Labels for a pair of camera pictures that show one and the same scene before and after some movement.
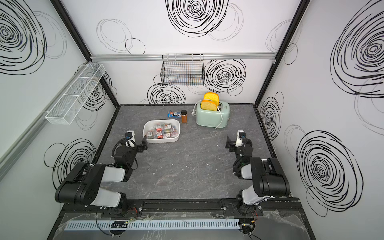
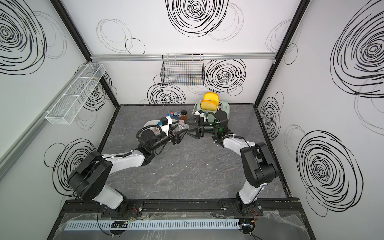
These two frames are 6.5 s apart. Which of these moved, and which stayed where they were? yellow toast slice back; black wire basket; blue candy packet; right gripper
Moved: right gripper
Stayed: black wire basket; yellow toast slice back; blue candy packet
